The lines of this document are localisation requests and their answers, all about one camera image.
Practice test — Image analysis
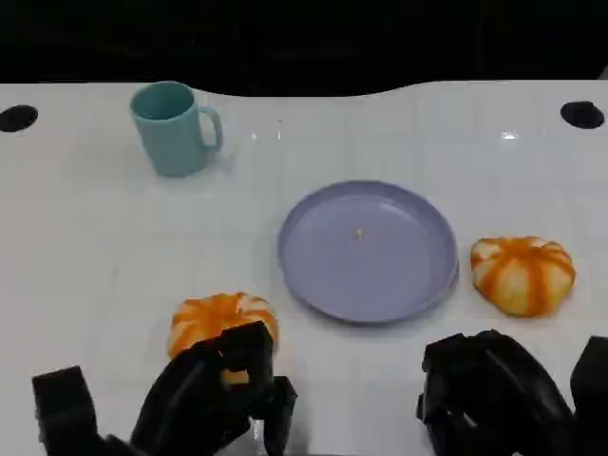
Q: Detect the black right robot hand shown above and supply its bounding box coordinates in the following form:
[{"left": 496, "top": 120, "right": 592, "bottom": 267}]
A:
[{"left": 416, "top": 329, "right": 576, "bottom": 456}]

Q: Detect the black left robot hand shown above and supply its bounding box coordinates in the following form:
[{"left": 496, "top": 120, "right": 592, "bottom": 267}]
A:
[{"left": 130, "top": 320, "right": 298, "bottom": 456}]

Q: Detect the orange and white bread roll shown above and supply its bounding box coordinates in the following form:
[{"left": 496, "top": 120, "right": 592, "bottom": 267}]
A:
[
  {"left": 168, "top": 292, "right": 280, "bottom": 386},
  {"left": 469, "top": 236, "right": 578, "bottom": 318}
]

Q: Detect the lilac plate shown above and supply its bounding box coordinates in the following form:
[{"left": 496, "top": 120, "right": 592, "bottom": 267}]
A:
[{"left": 276, "top": 179, "right": 461, "bottom": 326}]

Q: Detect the pale green mug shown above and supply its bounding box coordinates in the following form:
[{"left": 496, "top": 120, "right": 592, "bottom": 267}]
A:
[{"left": 128, "top": 80, "right": 224, "bottom": 179}]

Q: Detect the black table grommet hole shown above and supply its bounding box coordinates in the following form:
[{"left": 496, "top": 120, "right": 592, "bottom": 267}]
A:
[
  {"left": 560, "top": 100, "right": 605, "bottom": 129},
  {"left": 0, "top": 104, "right": 39, "bottom": 133}
]

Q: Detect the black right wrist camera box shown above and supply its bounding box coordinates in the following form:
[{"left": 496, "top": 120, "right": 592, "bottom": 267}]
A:
[{"left": 569, "top": 335, "right": 608, "bottom": 428}]

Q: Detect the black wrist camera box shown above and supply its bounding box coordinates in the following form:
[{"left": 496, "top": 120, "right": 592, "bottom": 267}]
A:
[
  {"left": 569, "top": 335, "right": 608, "bottom": 428},
  {"left": 31, "top": 364, "right": 135, "bottom": 456}
]

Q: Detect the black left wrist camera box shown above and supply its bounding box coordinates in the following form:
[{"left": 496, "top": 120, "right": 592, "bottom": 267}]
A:
[{"left": 31, "top": 364, "right": 135, "bottom": 456}]

